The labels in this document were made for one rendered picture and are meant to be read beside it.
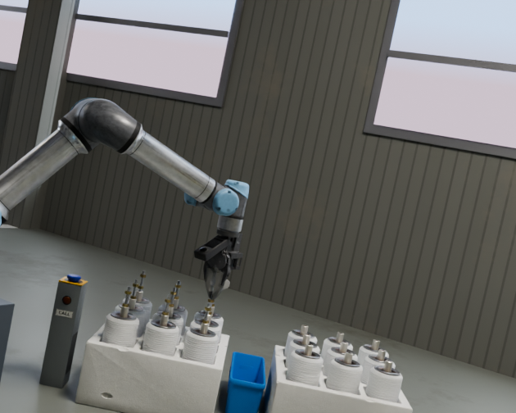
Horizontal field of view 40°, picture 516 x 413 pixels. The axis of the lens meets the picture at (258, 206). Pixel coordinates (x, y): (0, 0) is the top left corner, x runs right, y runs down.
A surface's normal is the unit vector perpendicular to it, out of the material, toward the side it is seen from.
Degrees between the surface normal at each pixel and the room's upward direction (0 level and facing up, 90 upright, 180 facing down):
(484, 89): 90
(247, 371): 88
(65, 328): 90
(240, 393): 92
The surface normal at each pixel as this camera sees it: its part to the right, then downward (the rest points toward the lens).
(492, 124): -0.47, -0.04
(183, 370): -0.01, 0.07
